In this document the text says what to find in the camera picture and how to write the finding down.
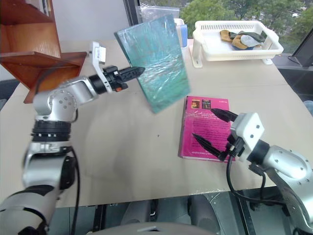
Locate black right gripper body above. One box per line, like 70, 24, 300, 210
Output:
220, 134, 246, 162

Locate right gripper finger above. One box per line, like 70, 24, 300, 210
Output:
210, 108, 239, 123
192, 133, 227, 162

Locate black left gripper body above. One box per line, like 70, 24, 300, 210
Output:
102, 65, 129, 94

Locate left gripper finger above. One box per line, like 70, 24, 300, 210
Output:
119, 67, 146, 83

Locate teal plastic-wrapped book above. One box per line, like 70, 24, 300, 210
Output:
113, 13, 192, 114

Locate pink book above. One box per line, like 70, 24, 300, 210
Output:
178, 95, 237, 163

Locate wooden bookshelf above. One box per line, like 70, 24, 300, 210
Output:
0, 0, 88, 105

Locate clear plastic bag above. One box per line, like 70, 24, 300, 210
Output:
136, 5, 180, 25

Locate white plastic basket rack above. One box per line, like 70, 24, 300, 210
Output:
191, 20, 285, 68

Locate blue and white container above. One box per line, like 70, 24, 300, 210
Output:
173, 18, 189, 49

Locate pile of cloth gloves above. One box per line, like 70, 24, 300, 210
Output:
219, 29, 268, 51

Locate blue fabric object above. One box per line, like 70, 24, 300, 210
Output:
303, 100, 313, 115

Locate grey robot torso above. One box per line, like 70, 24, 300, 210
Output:
96, 221, 221, 235

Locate books on shelf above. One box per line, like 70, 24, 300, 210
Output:
40, 0, 54, 17

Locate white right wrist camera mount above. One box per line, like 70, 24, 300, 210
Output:
229, 112, 266, 163

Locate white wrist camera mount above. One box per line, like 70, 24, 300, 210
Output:
90, 41, 110, 93
229, 112, 266, 163

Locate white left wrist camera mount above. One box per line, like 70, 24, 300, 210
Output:
90, 41, 110, 93

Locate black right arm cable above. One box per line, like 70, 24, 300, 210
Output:
225, 146, 287, 207

